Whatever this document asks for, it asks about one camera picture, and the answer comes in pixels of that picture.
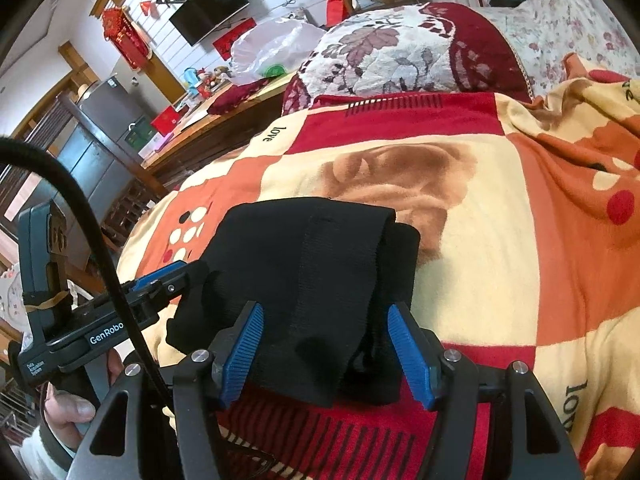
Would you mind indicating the person's left hand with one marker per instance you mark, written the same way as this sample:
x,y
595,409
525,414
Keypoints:
x,y
67,410

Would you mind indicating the black pants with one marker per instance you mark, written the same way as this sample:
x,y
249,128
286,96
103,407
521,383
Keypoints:
x,y
300,270

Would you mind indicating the printed fleece blanket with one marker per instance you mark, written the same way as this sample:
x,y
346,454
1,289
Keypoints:
x,y
500,210

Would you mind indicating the red and white floral quilt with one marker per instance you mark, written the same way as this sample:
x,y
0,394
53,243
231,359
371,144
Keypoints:
x,y
380,55

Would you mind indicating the red hanging firecracker ornament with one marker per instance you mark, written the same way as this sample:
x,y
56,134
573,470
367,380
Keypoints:
x,y
125,35

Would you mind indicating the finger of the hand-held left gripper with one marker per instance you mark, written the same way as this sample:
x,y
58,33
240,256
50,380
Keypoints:
x,y
162,271
167,294

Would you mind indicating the red paper bag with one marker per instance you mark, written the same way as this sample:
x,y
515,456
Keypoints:
x,y
335,6

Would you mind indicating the dark wooden cabinet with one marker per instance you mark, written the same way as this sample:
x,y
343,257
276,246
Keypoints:
x,y
95,165

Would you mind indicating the light floral bedsheet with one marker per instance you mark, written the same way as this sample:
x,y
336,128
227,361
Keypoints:
x,y
565,25

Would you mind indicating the grey refrigerator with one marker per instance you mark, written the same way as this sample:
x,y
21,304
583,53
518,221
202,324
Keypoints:
x,y
110,105

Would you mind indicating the white plastic bag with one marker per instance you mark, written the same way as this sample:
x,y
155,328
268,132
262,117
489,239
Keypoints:
x,y
270,47

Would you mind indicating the black flat television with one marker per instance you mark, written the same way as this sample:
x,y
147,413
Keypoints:
x,y
210,7

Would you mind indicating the dark red cloth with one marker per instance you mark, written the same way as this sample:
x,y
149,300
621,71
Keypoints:
x,y
240,97

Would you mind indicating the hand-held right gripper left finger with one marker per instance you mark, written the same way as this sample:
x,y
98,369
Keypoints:
x,y
245,355

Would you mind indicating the red gift box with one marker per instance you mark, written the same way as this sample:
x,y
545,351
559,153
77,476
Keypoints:
x,y
167,121

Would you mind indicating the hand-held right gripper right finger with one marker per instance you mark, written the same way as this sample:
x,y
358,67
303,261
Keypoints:
x,y
410,355

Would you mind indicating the wooden side table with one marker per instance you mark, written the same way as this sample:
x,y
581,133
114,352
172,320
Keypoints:
x,y
200,127

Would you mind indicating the person's left forearm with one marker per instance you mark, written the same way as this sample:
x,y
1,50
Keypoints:
x,y
35,460

